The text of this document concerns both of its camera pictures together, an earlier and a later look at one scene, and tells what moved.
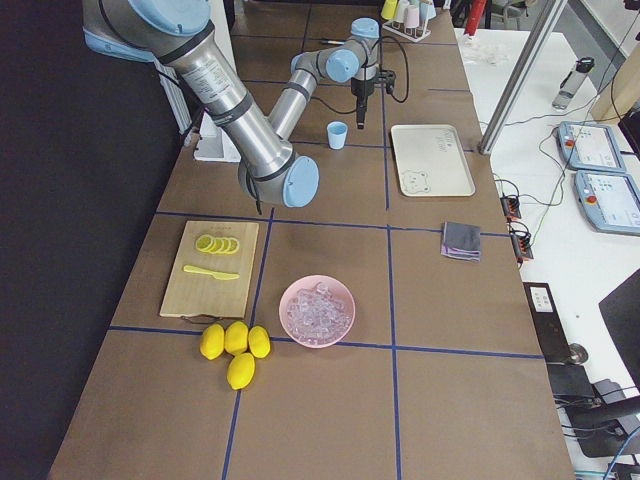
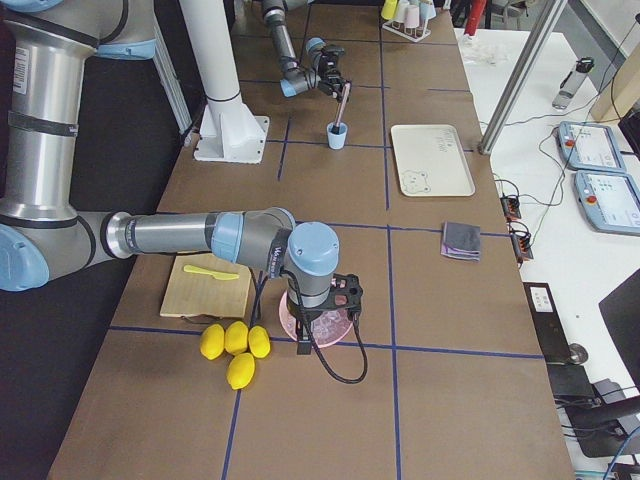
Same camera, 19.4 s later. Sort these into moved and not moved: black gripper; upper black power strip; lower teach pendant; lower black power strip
Moved: black gripper
Not moved: lower teach pendant; upper black power strip; lower black power strip
